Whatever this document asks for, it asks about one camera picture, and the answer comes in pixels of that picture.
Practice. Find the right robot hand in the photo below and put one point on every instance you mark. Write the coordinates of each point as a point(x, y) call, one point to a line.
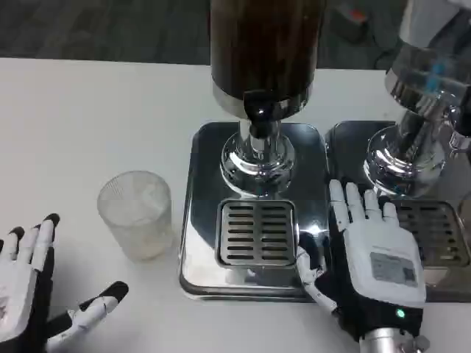
point(390, 264)

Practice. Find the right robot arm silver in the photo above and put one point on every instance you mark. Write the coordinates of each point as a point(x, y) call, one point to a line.
point(382, 342)

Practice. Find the steel drip grid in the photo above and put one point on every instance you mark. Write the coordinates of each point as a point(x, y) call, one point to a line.
point(441, 235)
point(257, 235)

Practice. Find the dark box with red label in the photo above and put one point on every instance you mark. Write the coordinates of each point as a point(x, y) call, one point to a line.
point(347, 24)

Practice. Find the chrome dispenser tap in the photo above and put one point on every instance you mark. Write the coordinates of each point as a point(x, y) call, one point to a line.
point(460, 139)

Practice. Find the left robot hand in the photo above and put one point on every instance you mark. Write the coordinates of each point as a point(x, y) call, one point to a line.
point(18, 287)

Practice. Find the drink dispenser with dark liquid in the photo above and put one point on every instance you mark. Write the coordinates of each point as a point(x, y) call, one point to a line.
point(257, 44)

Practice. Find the steel base tray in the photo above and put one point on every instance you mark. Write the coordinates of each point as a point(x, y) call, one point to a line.
point(349, 154)
point(198, 184)

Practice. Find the black dispenser tap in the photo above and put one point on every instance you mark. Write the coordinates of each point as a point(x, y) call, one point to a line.
point(259, 110)

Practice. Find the drink dispenser with clear tank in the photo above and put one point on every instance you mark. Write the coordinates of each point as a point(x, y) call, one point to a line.
point(416, 84)

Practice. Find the clear ribbed glass cup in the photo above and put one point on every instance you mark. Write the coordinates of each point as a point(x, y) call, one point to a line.
point(136, 220)

